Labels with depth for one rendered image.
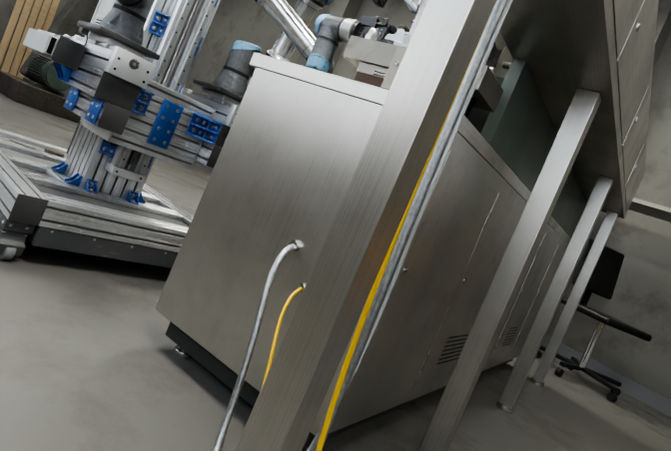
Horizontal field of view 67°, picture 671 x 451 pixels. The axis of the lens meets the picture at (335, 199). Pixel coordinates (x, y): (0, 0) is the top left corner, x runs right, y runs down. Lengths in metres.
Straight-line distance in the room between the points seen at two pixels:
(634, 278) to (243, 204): 4.06
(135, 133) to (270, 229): 0.87
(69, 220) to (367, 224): 1.44
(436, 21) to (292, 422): 0.51
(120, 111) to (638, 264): 4.25
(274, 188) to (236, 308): 0.33
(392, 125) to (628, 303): 4.47
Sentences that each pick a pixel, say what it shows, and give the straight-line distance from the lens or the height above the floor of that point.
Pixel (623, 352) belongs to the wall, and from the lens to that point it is 4.98.
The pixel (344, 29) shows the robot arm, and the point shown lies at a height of 1.10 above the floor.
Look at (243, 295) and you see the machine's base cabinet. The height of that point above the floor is 0.28.
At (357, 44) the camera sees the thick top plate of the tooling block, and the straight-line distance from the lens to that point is 1.42.
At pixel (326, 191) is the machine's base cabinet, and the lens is 1.25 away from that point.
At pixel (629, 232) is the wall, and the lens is 5.07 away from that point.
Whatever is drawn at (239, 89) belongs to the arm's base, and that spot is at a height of 0.85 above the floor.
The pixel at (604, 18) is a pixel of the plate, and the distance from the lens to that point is 1.16.
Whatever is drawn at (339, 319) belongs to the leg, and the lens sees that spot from 0.62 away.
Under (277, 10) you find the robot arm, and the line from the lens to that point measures 1.89.
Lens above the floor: 0.64
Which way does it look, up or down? 2 degrees down
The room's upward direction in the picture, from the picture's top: 23 degrees clockwise
